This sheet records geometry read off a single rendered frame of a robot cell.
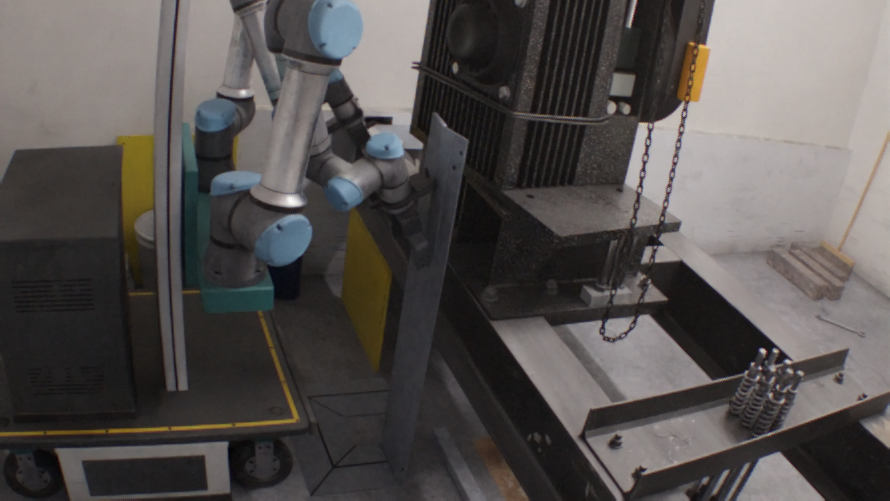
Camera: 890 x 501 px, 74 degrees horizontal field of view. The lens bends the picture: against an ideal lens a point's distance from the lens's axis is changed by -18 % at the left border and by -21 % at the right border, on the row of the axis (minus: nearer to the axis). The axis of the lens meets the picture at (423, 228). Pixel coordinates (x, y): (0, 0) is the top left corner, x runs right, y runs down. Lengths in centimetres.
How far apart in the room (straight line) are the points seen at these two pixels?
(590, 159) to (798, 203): 286
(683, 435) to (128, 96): 217
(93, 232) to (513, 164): 100
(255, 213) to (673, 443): 95
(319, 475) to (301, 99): 118
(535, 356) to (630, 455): 36
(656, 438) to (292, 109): 96
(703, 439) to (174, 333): 126
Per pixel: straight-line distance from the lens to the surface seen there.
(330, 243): 304
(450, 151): 162
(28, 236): 157
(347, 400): 239
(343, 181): 151
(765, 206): 437
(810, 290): 417
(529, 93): 171
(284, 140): 135
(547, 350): 164
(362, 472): 215
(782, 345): 202
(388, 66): 287
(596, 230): 168
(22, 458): 196
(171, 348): 183
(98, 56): 268
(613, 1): 181
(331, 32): 129
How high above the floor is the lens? 155
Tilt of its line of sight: 25 degrees down
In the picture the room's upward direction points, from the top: 9 degrees clockwise
